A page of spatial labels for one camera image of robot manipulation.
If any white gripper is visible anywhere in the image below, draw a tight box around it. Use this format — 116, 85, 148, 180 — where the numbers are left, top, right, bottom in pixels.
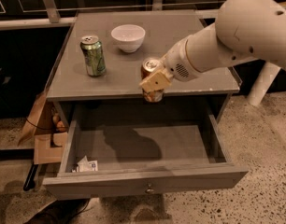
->
139, 37, 201, 92

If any orange soda can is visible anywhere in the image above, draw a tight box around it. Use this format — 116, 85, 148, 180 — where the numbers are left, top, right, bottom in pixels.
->
141, 57, 164, 103

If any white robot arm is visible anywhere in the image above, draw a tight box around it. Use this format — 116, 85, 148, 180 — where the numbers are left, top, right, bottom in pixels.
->
140, 0, 286, 92

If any green soda can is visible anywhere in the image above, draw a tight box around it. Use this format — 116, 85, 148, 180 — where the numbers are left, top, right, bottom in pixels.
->
80, 35, 106, 77

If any open grey top drawer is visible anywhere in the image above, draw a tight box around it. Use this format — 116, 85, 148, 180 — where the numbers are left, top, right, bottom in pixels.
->
44, 107, 247, 200

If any metal drawer knob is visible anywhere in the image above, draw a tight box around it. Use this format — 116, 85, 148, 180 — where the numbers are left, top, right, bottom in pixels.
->
145, 184, 154, 194

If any white ceramic bowl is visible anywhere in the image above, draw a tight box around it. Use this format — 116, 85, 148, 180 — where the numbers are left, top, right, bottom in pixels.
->
111, 24, 146, 53

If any grey wooden cabinet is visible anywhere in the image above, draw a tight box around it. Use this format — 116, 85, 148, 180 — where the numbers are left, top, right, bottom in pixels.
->
47, 10, 240, 126

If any white paper packet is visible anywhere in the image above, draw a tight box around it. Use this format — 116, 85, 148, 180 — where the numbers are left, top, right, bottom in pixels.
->
72, 156, 98, 173

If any brown cardboard box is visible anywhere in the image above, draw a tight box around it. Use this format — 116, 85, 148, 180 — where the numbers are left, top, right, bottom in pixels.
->
18, 91, 68, 164

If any metal window railing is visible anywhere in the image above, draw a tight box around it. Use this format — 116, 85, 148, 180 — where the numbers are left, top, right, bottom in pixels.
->
0, 0, 286, 32

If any black shoe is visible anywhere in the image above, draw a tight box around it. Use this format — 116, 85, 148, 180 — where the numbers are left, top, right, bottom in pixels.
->
24, 199, 90, 224

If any black cable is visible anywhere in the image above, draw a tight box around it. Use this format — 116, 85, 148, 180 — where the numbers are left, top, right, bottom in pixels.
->
22, 115, 62, 133

